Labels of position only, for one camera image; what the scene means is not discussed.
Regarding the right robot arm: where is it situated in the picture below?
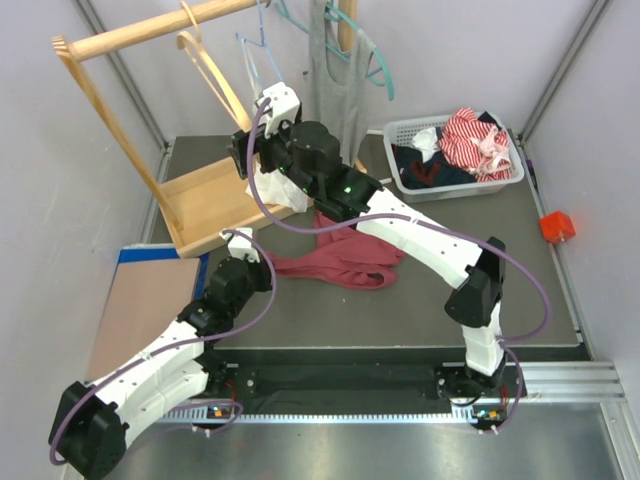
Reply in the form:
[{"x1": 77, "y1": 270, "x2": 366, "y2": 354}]
[{"x1": 229, "y1": 121, "x2": 506, "y2": 399}]

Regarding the brown board blue edge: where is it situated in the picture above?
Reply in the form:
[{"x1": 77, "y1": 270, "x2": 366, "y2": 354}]
[{"x1": 85, "y1": 244, "x2": 209, "y2": 381}]

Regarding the orange red block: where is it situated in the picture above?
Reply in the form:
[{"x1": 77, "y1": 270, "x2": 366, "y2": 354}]
[{"x1": 539, "y1": 211, "x2": 576, "y2": 244}]

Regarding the teal plastic hanger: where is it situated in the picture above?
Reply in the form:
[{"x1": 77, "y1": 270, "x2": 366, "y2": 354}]
[{"x1": 272, "y1": 1, "x2": 395, "y2": 101}]

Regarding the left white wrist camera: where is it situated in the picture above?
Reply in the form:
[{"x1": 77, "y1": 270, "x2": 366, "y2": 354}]
[{"x1": 220, "y1": 227, "x2": 261, "y2": 263}]

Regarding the blue wire hanger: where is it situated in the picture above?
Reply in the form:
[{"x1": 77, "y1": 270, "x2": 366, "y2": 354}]
[{"x1": 235, "y1": 1, "x2": 284, "y2": 98}]

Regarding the wooden clothes rack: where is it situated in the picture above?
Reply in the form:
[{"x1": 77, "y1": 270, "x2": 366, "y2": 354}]
[{"x1": 50, "y1": 0, "x2": 369, "y2": 260}]

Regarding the red tank top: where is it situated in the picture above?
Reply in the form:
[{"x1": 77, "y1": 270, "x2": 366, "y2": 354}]
[{"x1": 269, "y1": 227, "x2": 406, "y2": 291}]

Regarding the grey tank top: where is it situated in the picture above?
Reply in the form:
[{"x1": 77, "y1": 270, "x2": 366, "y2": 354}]
[{"x1": 307, "y1": 1, "x2": 375, "y2": 166}]

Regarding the red white striped garment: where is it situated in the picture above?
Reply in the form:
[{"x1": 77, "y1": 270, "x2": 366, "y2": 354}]
[{"x1": 438, "y1": 108, "x2": 512, "y2": 182}]

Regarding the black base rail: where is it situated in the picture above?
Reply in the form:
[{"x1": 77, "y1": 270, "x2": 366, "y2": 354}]
[{"x1": 202, "y1": 347, "x2": 527, "y2": 416}]

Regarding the dark navy garment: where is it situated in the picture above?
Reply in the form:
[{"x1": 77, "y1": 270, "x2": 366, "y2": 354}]
[{"x1": 391, "y1": 144, "x2": 477, "y2": 190}]

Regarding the white laundry basket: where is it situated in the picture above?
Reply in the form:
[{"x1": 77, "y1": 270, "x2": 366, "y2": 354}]
[{"x1": 382, "y1": 113, "x2": 526, "y2": 203}]

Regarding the white garment on hanger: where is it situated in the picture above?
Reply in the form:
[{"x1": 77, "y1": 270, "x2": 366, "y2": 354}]
[{"x1": 253, "y1": 160, "x2": 309, "y2": 213}]

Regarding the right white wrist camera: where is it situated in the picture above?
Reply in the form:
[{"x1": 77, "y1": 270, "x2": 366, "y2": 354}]
[{"x1": 254, "y1": 81, "x2": 301, "y2": 139}]

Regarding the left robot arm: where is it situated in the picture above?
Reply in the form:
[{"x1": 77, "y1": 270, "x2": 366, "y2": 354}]
[{"x1": 48, "y1": 251, "x2": 277, "y2": 479}]

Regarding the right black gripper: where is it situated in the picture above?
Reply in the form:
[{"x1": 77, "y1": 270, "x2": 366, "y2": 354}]
[{"x1": 226, "y1": 119, "x2": 319, "y2": 201}]

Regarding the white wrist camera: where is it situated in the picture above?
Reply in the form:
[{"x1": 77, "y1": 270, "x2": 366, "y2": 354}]
[
  {"x1": 254, "y1": 81, "x2": 301, "y2": 139},
  {"x1": 220, "y1": 227, "x2": 261, "y2": 263}
]

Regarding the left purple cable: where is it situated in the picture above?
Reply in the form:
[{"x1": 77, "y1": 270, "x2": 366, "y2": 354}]
[{"x1": 48, "y1": 228, "x2": 278, "y2": 466}]

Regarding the wooden clothes hanger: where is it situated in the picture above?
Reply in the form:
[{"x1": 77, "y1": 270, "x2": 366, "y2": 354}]
[{"x1": 176, "y1": 1, "x2": 252, "y2": 132}]

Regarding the white garment in basket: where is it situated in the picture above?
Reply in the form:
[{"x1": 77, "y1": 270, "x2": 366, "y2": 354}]
[{"x1": 411, "y1": 127, "x2": 441, "y2": 163}]

